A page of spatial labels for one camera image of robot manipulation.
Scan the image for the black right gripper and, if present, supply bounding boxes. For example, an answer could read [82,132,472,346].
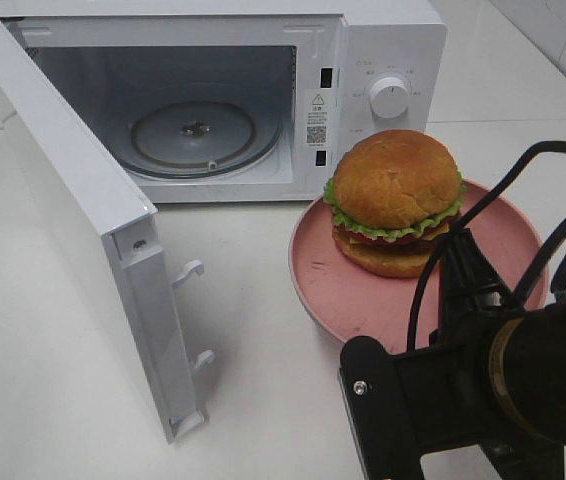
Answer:
[438,229,566,445]

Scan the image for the burger with lettuce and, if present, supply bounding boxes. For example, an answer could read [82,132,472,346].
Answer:
[323,129,466,278]

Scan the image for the white microwave door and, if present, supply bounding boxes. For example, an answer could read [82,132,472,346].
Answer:
[0,22,214,441]

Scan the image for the white power knob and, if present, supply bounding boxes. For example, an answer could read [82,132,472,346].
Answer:
[368,72,411,119]

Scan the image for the white warning label sticker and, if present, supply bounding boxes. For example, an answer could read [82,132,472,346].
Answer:
[302,88,333,147]

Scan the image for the glass turntable plate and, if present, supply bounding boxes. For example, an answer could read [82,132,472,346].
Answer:
[112,100,282,179]

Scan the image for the white microwave oven body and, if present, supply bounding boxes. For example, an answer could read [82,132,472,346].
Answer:
[0,1,447,203]

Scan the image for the black right camera cable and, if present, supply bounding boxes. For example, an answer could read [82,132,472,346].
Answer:
[405,140,566,354]

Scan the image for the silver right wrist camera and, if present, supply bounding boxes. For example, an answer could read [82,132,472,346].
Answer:
[339,336,473,479]

